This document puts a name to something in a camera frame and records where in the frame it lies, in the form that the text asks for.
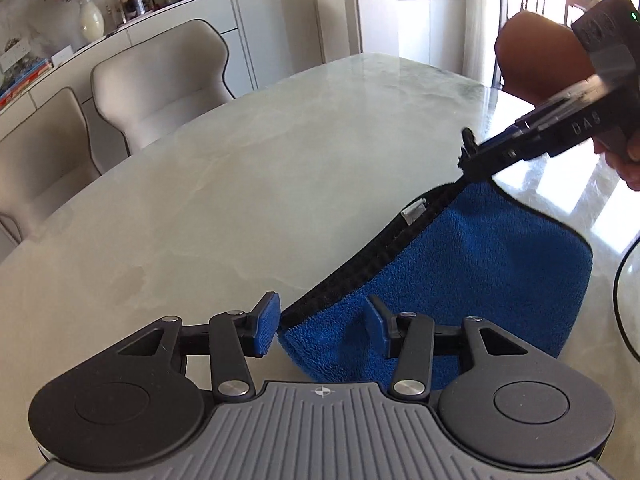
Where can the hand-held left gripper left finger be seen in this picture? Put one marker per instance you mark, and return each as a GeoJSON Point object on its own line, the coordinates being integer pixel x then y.
{"type": "Point", "coordinates": [265, 327]}

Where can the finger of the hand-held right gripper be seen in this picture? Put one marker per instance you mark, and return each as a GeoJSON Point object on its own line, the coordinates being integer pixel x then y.
{"type": "Point", "coordinates": [545, 110]}
{"type": "Point", "coordinates": [505, 157]}

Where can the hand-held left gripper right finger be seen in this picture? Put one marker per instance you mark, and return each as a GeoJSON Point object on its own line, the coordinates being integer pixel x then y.
{"type": "Point", "coordinates": [377, 325]}

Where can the grey and blue towel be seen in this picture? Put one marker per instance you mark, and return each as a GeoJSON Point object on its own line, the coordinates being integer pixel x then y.
{"type": "Point", "coordinates": [475, 260]}

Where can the person's right hand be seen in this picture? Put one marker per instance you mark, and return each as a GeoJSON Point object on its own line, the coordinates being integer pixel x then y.
{"type": "Point", "coordinates": [631, 170]}

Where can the brown leather chair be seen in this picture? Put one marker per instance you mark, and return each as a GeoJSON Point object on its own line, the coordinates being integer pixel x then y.
{"type": "Point", "coordinates": [540, 50]}

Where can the white low cabinet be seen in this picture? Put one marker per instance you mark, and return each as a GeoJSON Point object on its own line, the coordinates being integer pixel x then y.
{"type": "Point", "coordinates": [430, 30]}

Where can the beige upholstered chair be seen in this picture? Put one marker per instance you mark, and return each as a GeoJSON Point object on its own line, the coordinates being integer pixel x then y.
{"type": "Point", "coordinates": [160, 80]}
{"type": "Point", "coordinates": [40, 160]}

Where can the white sideboard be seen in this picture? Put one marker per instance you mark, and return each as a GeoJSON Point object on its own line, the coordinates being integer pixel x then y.
{"type": "Point", "coordinates": [240, 50]}

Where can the white card box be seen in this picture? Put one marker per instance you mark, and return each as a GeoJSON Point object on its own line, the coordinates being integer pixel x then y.
{"type": "Point", "coordinates": [62, 56]}

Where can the stack of books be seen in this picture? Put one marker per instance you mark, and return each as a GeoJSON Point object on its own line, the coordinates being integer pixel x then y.
{"type": "Point", "coordinates": [22, 74]}

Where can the white ceramic vase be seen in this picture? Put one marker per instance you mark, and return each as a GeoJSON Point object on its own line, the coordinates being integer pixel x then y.
{"type": "Point", "coordinates": [92, 20]}

